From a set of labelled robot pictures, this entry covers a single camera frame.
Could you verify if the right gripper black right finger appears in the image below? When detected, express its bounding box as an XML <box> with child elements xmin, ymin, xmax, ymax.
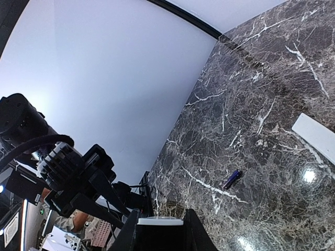
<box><xmin>183</xmin><ymin>209</ymin><xmax>218</xmax><ymax>251</ymax></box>

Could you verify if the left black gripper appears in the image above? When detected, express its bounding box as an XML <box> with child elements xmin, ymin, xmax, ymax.
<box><xmin>43</xmin><ymin>143</ymin><xmax>130</xmax><ymax>229</ymax></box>

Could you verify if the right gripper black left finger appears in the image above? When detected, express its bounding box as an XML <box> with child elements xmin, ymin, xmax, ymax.
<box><xmin>108</xmin><ymin>209</ymin><xmax>141</xmax><ymax>251</ymax></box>

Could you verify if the purple battery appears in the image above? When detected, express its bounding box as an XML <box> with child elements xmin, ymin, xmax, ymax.
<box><xmin>223</xmin><ymin>169</ymin><xmax>242</xmax><ymax>190</ymax></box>

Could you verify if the white remote battery cover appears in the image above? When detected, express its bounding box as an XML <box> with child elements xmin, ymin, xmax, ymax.
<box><xmin>292</xmin><ymin>113</ymin><xmax>334</xmax><ymax>164</ymax></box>

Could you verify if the white remote control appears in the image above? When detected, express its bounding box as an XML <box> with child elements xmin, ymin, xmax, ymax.
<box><xmin>137</xmin><ymin>216</ymin><xmax>184</xmax><ymax>226</ymax></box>

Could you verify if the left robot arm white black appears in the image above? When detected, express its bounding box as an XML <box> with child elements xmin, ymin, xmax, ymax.
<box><xmin>1</xmin><ymin>93</ymin><xmax>130</xmax><ymax>228</ymax></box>

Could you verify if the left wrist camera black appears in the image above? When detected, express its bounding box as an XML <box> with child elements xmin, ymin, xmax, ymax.
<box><xmin>37</xmin><ymin>143</ymin><xmax>85</xmax><ymax>191</ymax></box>

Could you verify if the right black frame post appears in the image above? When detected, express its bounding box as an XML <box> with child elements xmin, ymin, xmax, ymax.
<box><xmin>148</xmin><ymin>0</ymin><xmax>222</xmax><ymax>40</ymax></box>

